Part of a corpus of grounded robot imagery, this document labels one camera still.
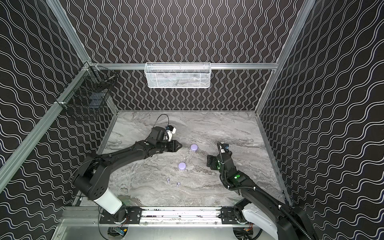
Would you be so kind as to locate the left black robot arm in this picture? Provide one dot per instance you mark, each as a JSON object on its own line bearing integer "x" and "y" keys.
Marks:
{"x": 93, "y": 176}

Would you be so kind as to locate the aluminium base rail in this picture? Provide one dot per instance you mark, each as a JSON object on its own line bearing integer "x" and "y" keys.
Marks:
{"x": 169, "y": 217}

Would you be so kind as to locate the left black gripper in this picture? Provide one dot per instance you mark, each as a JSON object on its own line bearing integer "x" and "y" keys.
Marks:
{"x": 167, "y": 145}

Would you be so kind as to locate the white wire mesh basket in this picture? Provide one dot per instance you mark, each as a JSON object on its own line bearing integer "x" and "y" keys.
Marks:
{"x": 178, "y": 75}

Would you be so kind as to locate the purple earbud charging case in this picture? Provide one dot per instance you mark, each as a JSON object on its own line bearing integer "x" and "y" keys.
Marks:
{"x": 194, "y": 147}

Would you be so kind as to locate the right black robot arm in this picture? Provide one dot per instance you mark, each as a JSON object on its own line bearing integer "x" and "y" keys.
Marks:
{"x": 277, "y": 219}

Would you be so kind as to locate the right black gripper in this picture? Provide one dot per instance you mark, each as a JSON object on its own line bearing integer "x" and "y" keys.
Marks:
{"x": 216, "y": 159}

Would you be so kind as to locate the black wire basket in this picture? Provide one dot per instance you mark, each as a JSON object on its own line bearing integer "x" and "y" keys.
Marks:
{"x": 88, "y": 101}

